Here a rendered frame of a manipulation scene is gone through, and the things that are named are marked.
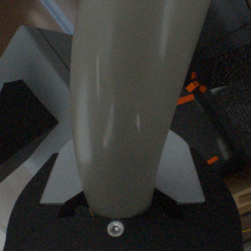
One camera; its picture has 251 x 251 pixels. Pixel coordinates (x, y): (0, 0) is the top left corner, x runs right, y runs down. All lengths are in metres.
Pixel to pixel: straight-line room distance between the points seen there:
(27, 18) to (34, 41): 1.27
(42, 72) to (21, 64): 0.08
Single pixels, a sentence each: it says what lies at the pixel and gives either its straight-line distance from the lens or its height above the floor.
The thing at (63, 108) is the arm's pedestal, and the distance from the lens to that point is 0.41.
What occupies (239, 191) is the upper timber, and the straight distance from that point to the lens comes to 1.56.
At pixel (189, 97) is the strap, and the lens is 1.20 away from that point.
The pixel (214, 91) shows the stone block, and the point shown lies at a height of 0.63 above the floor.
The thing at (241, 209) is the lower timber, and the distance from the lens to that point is 2.03.
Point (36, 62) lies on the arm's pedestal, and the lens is 0.44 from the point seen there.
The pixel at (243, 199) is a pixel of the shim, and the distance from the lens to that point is 1.65.
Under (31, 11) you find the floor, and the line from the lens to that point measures 1.69.
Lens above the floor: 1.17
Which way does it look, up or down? 63 degrees down
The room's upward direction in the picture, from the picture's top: 153 degrees counter-clockwise
